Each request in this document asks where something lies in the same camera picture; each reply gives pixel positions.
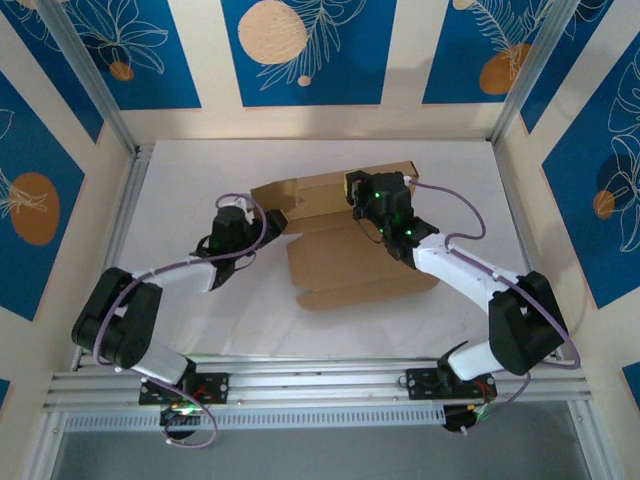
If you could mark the aluminium frame post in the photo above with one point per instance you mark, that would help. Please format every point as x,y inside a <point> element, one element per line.
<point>531,75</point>
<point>91,75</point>

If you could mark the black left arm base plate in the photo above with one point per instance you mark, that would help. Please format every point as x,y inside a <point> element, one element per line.
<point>215,387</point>

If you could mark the brown cardboard paper box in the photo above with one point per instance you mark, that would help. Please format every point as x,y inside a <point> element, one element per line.
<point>350,270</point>

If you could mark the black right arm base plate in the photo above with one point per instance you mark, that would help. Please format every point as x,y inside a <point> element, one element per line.
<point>420,382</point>

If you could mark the blue floral wall panel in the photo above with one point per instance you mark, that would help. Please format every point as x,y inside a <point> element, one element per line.
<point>560,75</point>
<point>350,75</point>
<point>60,85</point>
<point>450,50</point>
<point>575,225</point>
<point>50,260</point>
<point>165,75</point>

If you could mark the aluminium side rail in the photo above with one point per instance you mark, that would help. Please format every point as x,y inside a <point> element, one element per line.
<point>527,250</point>
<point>120,225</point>

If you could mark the aluminium rail frame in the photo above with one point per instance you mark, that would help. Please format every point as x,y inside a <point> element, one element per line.
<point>320,380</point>

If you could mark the black controller board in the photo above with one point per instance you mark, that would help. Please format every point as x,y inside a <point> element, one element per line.
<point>455,420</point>
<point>180,425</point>

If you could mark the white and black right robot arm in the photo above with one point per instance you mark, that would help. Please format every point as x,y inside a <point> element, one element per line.
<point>525,325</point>

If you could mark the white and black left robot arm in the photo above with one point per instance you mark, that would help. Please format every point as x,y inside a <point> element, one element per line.
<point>120,320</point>

